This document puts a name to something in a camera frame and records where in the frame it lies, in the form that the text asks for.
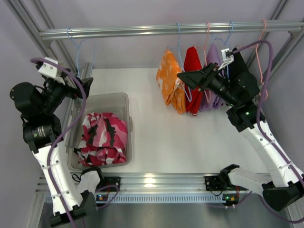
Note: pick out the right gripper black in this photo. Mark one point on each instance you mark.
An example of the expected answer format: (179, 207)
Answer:
(206, 77)

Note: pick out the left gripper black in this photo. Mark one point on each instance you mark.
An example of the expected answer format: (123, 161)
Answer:
(74, 89)

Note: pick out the light blue wire hanger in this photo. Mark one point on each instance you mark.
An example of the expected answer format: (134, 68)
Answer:
(78, 47)

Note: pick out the pink camouflage trousers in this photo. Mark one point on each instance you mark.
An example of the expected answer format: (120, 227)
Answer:
(104, 140)

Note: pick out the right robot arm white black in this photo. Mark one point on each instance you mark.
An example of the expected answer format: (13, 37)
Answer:
(284, 185)

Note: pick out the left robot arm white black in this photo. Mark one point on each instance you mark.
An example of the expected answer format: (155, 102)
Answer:
(42, 133)

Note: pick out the red trousers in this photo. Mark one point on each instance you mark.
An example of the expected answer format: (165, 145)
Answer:
(192, 63)

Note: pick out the pink hanger under red trousers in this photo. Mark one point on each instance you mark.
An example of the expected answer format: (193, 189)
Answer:
(206, 47)

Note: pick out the lilac trousers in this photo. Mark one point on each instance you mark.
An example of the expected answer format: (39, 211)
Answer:
(216, 101)

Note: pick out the blue hanger under orange trousers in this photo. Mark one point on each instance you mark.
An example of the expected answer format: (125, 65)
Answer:
(180, 59)

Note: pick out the orange white trousers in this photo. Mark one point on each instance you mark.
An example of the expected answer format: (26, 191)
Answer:
(170, 85)

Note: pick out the clear plastic bin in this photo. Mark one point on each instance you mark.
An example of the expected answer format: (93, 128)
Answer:
(117, 103)

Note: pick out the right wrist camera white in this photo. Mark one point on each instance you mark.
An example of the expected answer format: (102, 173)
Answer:
(227, 57)

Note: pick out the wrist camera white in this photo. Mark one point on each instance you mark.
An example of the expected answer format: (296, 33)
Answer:
(52, 72)
(227, 57)

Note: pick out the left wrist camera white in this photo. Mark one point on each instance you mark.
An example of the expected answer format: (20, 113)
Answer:
(52, 72)

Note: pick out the right aluminium frame post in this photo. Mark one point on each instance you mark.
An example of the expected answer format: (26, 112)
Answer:
(283, 42)

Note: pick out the aluminium frame post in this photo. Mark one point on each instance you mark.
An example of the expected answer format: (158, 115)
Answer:
(48, 48)
(283, 42)

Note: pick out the left aluminium frame post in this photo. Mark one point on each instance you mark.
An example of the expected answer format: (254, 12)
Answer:
(48, 48)

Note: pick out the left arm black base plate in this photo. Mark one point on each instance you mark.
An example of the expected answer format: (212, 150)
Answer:
(109, 183)

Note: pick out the aluminium hanging rail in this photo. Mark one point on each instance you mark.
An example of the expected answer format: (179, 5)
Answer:
(172, 29)

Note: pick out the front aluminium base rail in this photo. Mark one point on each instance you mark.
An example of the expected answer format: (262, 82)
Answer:
(154, 183)

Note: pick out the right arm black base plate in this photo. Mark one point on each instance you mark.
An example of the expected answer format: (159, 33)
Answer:
(218, 183)

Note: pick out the grey slotted cable duct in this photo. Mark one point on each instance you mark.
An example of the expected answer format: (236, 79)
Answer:
(161, 198)

